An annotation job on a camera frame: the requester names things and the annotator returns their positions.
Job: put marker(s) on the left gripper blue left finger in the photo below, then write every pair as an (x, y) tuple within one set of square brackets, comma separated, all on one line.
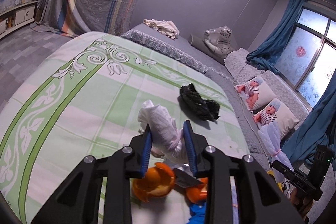
[(147, 142)]

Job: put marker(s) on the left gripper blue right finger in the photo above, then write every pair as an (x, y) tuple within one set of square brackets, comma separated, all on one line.
[(191, 154)]

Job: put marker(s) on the orange peel piece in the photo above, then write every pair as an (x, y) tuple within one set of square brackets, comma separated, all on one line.
[(197, 193), (157, 183)]

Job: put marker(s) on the lavender foam net bundle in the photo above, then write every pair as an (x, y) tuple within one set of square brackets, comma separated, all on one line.
[(270, 136)]

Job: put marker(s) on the yellow trash bin rim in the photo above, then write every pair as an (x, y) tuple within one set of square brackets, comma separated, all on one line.
[(273, 177)]

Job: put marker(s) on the person's right hand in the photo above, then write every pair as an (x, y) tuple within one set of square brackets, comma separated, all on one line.
[(302, 204)]

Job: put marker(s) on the black plastic bag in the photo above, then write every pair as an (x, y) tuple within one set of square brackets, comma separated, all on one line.
[(204, 109)]

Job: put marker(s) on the silver foil snack wrapper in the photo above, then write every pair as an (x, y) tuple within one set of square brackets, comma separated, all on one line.
[(184, 178)]

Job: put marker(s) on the blue curtain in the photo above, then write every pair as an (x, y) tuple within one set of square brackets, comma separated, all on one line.
[(266, 55), (316, 129)]

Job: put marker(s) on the baby print cushion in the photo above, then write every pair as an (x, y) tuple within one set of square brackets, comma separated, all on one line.
[(255, 93), (276, 111)]

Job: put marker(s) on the grey quilted sofa cover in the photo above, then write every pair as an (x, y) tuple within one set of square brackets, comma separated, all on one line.
[(234, 71)]

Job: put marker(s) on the green floral bed sheet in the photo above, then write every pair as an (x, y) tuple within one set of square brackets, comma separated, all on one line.
[(84, 100)]

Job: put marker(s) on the grey bolster pillow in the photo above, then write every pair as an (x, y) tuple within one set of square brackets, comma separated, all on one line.
[(200, 45)]

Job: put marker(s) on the blue rubber glove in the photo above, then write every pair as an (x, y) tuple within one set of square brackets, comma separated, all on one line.
[(197, 213)]

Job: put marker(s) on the tiger print pillow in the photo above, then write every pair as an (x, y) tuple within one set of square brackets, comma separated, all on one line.
[(218, 41)]

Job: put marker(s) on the cream crumpled cloth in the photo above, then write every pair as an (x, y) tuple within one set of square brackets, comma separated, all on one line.
[(167, 28)]

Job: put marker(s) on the window with frosted glass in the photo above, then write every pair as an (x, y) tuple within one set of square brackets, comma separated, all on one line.
[(307, 63)]

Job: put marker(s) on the white low cabinet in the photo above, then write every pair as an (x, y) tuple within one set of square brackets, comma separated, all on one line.
[(17, 17)]

